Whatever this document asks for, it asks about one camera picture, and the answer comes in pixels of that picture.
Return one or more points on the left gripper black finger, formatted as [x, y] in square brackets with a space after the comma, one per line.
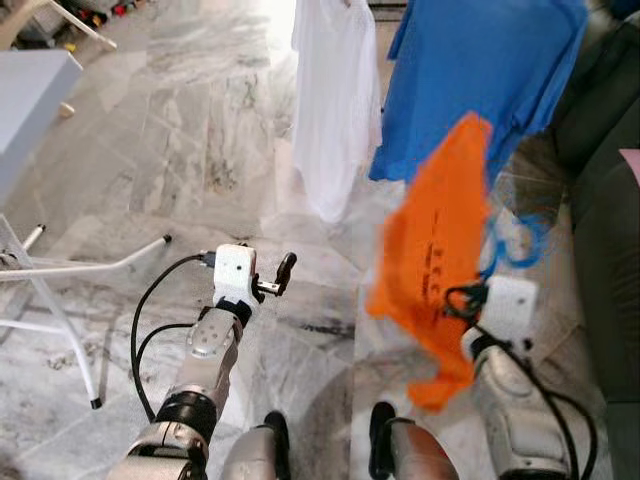
[285, 270]

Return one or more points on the orange t-shirt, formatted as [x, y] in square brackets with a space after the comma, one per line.
[435, 250]

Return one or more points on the blue plastic hanger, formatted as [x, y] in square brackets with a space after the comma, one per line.
[515, 245]

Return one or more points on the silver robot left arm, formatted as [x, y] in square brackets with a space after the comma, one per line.
[205, 360]

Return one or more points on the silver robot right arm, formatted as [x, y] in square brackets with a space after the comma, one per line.
[515, 410]

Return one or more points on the robot left leg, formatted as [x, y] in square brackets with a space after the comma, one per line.
[255, 450]

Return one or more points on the dark green sofa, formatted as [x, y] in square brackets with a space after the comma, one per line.
[600, 200]

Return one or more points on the white t-shirt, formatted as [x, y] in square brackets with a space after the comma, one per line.
[335, 100]

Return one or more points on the pink cushion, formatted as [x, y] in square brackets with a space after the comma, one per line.
[630, 165]

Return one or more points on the blue t-shirt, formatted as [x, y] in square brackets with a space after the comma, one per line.
[470, 80]

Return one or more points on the light blue folding table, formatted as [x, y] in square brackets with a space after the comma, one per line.
[30, 100]

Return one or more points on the white baby high chair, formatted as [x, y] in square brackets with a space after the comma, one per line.
[60, 22]

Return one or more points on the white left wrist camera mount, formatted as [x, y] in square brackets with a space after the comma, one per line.
[233, 272]

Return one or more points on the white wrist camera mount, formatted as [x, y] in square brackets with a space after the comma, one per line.
[510, 305]
[233, 272]

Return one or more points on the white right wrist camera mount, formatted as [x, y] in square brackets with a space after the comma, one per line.
[510, 305]

